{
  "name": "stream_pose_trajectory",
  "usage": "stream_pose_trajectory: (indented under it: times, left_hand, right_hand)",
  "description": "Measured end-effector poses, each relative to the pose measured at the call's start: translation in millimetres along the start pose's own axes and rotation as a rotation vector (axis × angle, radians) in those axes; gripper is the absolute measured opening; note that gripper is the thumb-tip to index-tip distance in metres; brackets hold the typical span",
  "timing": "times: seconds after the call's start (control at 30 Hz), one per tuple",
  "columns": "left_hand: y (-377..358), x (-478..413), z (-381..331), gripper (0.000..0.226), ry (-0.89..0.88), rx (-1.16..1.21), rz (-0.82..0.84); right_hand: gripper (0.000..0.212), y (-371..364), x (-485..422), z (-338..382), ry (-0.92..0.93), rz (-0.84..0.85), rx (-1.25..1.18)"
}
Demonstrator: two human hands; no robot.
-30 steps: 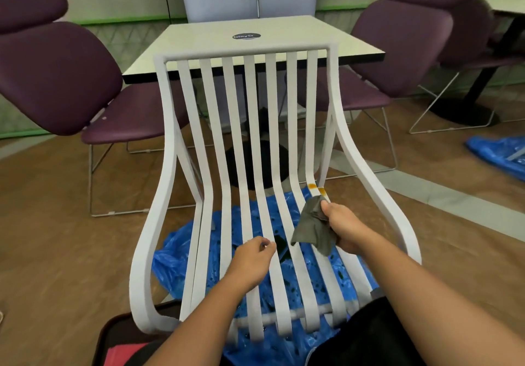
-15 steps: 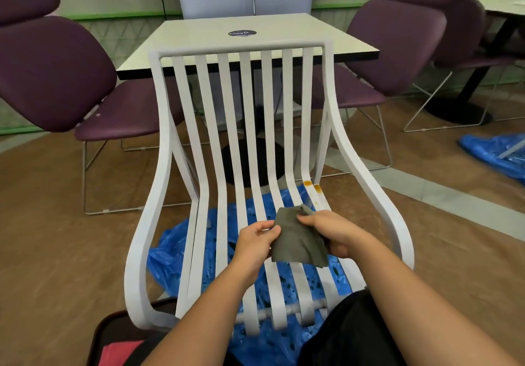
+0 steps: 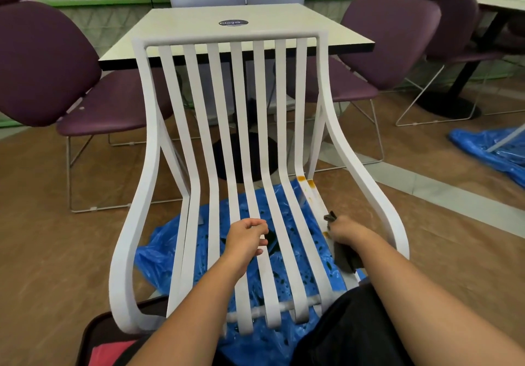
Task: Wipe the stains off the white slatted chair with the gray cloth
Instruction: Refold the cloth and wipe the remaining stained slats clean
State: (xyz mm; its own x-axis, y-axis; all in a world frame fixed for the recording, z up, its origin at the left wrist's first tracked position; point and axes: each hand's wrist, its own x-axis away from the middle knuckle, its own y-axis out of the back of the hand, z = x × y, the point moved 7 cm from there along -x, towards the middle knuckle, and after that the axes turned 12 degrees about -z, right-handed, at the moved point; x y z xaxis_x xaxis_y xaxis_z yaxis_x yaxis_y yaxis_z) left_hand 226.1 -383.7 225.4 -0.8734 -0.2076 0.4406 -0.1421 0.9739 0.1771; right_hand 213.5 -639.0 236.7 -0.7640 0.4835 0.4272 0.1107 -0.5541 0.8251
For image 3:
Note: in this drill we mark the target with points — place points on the round dark sticker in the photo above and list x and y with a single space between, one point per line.
233 22

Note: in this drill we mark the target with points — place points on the black round table base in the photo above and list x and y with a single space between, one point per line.
447 105
234 156

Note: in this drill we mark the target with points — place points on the person's right hand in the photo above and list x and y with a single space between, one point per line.
348 232

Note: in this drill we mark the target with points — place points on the pink cloth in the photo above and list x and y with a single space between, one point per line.
106 353

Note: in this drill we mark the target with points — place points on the purple lounge chair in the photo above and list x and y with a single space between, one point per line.
389 33
514 33
45 66
451 25

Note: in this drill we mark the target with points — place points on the grey cleaning cloth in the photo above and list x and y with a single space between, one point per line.
344 259

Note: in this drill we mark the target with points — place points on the blue plastic sheet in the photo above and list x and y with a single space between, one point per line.
151 255
484 148

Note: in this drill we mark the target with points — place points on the person's left forearm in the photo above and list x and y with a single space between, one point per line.
192 316

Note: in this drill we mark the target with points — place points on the dark brown tray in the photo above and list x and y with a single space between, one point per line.
98 329

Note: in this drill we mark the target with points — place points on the person's left hand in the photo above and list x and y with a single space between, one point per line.
244 242

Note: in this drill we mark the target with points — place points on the person's right forearm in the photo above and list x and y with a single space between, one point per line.
430 304

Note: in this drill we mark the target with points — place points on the cream square table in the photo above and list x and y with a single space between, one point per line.
184 25
500 1

